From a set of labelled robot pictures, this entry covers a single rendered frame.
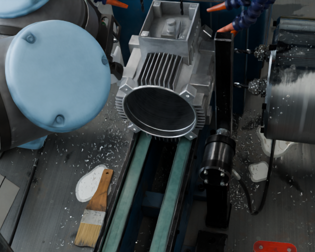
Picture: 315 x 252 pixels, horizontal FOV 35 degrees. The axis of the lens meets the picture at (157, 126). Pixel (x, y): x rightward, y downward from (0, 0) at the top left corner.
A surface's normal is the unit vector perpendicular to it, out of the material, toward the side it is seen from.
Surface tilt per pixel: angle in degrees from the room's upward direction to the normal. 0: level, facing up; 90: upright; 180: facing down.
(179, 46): 90
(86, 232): 2
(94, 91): 53
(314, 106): 65
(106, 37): 30
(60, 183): 0
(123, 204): 0
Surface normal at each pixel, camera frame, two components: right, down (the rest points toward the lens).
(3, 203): 0.75, -0.26
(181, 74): 0.42, -0.47
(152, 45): -0.24, 0.76
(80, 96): 0.56, -0.07
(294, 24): -0.06, -0.75
